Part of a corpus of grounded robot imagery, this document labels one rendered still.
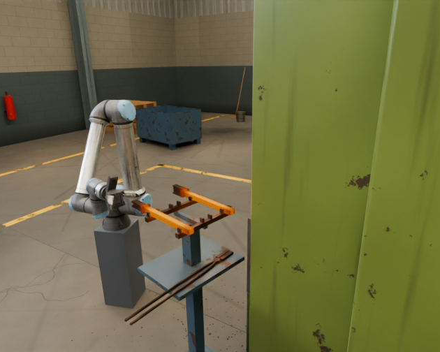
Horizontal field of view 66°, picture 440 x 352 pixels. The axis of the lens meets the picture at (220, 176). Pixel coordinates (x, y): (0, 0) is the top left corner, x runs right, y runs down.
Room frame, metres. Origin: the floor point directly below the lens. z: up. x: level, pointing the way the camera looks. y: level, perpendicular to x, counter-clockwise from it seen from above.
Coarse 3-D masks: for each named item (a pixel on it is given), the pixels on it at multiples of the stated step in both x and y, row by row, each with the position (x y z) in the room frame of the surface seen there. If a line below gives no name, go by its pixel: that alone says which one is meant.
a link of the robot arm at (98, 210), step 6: (90, 198) 1.69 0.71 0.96; (90, 204) 1.70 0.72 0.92; (96, 204) 1.68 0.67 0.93; (102, 204) 1.69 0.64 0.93; (90, 210) 1.69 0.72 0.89; (96, 210) 1.68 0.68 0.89; (102, 210) 1.68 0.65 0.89; (108, 210) 1.72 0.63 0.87; (96, 216) 1.68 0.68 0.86; (102, 216) 1.68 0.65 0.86
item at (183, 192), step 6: (174, 186) 1.61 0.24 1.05; (180, 186) 1.60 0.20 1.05; (174, 192) 1.62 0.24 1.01; (180, 192) 1.56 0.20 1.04; (186, 192) 1.55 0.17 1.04; (192, 192) 1.55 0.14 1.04; (198, 198) 1.47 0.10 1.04; (204, 198) 1.46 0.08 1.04; (204, 204) 1.44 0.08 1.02; (210, 204) 1.41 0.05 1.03; (216, 204) 1.39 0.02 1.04; (222, 204) 1.39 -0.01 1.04; (228, 210) 1.33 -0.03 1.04; (234, 210) 1.34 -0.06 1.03
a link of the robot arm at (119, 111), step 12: (108, 108) 1.94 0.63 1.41; (120, 108) 1.91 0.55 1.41; (132, 108) 1.97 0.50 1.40; (120, 120) 1.92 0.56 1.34; (132, 120) 1.95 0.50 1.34; (120, 132) 1.93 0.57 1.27; (132, 132) 1.97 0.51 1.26; (120, 144) 1.94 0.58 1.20; (132, 144) 1.96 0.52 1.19; (120, 156) 1.95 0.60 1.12; (132, 156) 1.95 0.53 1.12; (132, 168) 1.95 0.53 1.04; (132, 180) 1.95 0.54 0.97; (144, 192) 1.99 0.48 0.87; (132, 204) 1.94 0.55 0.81
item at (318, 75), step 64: (256, 0) 1.17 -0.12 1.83; (320, 0) 1.03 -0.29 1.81; (384, 0) 0.92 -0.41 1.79; (256, 64) 1.16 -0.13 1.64; (320, 64) 1.02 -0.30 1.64; (384, 64) 0.91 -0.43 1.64; (256, 128) 1.16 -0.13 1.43; (320, 128) 1.01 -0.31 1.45; (256, 192) 1.16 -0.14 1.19; (320, 192) 1.00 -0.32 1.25; (256, 256) 1.15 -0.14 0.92; (320, 256) 0.99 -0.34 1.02; (256, 320) 1.15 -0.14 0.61; (320, 320) 0.98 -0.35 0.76
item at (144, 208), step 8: (136, 200) 1.44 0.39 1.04; (136, 208) 1.41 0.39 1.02; (144, 208) 1.37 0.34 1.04; (152, 208) 1.36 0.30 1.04; (152, 216) 1.32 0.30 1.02; (160, 216) 1.28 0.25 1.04; (168, 216) 1.28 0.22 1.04; (168, 224) 1.24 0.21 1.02; (176, 224) 1.20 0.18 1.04; (184, 224) 1.20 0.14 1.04; (184, 232) 1.17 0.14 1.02; (192, 232) 1.16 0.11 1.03
